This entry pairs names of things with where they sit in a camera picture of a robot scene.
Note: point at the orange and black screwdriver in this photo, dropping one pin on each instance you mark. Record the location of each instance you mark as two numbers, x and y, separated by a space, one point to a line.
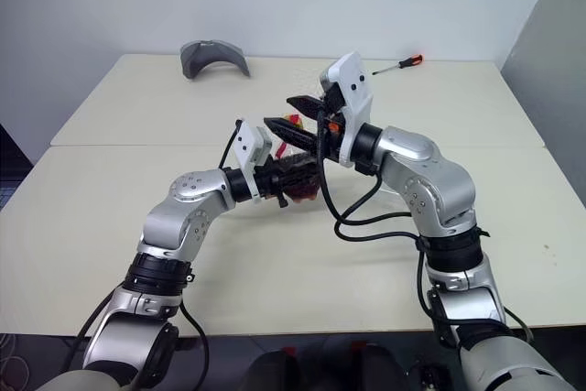
412 60

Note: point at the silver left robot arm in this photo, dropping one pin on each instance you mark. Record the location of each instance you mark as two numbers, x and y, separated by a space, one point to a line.
192 189

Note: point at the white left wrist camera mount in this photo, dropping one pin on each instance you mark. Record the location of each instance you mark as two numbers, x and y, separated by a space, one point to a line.
247 148

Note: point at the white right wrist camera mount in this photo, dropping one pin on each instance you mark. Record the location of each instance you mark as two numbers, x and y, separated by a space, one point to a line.
354 84

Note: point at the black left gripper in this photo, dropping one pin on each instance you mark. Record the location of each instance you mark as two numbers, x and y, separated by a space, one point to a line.
268 180

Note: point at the clear bottle with dark drink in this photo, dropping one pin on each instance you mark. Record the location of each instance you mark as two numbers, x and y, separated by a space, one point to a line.
302 194

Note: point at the grey baseball cap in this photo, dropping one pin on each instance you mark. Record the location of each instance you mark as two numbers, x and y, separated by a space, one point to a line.
201 54

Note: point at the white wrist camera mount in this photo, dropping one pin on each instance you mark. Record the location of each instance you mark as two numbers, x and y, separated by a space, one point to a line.
247 148
354 84

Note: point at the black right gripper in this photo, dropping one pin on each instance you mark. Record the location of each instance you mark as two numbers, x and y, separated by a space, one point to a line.
336 134

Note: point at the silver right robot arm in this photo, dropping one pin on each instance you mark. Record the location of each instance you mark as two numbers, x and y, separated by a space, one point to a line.
426 166

